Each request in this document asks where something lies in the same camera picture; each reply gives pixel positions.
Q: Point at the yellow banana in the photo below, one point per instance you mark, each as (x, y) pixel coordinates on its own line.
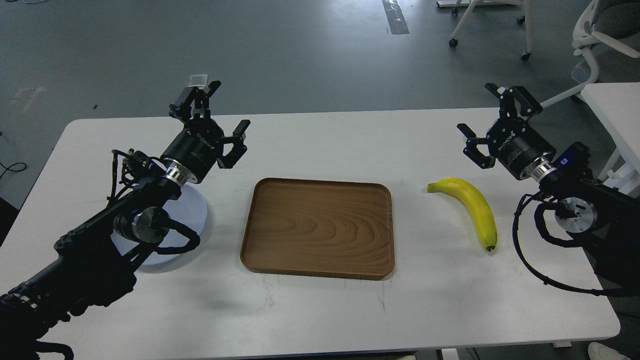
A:
(476, 205)

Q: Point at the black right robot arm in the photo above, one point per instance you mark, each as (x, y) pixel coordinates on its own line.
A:
(575, 209)

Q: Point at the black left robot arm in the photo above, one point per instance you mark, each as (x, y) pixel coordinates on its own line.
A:
(97, 260)

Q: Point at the white rolling stand base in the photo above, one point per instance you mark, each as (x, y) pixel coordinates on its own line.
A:
(491, 22)

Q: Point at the brown wooden tray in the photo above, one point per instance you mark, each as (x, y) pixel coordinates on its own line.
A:
(320, 228)

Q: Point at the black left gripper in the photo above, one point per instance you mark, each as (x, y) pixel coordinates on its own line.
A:
(200, 145)

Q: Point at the light blue plate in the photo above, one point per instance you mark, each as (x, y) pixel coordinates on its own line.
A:
(189, 209)

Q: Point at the white side table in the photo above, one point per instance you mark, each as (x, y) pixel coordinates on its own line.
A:
(617, 106)

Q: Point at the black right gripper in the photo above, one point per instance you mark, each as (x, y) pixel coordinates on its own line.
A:
(511, 140)

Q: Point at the white office chair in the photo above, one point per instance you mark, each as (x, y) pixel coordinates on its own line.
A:
(605, 22)

